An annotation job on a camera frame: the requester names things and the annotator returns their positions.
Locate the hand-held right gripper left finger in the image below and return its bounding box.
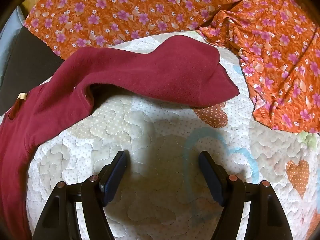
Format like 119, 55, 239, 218
32, 151, 127, 240

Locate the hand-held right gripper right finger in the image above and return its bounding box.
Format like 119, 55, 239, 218
199, 151, 294, 240

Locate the maroon fleece garment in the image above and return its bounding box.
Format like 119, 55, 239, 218
0, 36, 240, 240

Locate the quilted heart-print blanket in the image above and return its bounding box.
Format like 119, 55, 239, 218
25, 31, 320, 240

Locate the dark cloth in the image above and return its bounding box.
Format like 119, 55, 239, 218
0, 26, 64, 112

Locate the orange floral cloth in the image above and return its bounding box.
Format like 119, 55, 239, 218
24, 0, 320, 134

